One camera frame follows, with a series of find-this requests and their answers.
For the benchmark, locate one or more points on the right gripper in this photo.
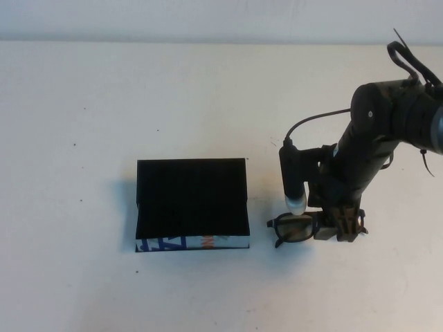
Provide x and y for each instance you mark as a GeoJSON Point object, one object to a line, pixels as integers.
{"type": "Point", "coordinates": [337, 198]}

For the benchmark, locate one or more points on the black framed glasses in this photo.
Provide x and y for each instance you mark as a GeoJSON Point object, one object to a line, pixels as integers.
{"type": "Point", "coordinates": [294, 230]}

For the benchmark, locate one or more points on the black glasses case printed sides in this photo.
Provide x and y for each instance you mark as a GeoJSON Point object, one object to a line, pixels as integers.
{"type": "Point", "coordinates": [190, 193]}

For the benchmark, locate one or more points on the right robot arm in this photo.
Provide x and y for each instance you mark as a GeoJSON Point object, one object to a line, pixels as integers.
{"type": "Point", "coordinates": [373, 110]}

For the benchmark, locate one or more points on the black zip tie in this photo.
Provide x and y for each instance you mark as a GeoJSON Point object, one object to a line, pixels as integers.
{"type": "Point", "coordinates": [427, 166]}
{"type": "Point", "coordinates": [398, 34]}

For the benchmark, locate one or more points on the right camera mount bracket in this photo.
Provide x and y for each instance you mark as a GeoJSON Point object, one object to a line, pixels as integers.
{"type": "Point", "coordinates": [315, 162]}

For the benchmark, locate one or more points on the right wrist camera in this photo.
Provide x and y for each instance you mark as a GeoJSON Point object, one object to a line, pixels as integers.
{"type": "Point", "coordinates": [290, 173]}

